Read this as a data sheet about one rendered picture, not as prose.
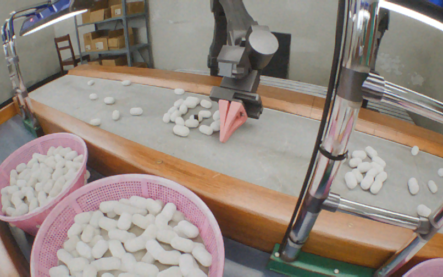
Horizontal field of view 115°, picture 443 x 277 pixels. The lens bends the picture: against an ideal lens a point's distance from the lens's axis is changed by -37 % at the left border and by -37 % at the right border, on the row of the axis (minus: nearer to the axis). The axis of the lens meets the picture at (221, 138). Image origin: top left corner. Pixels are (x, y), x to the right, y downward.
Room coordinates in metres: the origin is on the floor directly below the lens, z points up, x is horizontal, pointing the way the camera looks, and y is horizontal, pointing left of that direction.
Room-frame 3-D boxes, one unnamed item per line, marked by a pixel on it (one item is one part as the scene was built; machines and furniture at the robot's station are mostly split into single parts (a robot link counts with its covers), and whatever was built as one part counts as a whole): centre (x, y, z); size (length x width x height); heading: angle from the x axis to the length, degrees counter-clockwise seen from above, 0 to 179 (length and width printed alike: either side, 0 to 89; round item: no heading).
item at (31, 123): (0.61, 0.67, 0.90); 0.20 x 0.19 x 0.45; 63
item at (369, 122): (0.68, 0.03, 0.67); 1.81 x 0.12 x 0.19; 63
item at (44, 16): (0.68, 0.63, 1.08); 0.62 x 0.08 x 0.07; 63
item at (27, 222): (0.24, 0.38, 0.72); 0.27 x 0.27 x 0.10
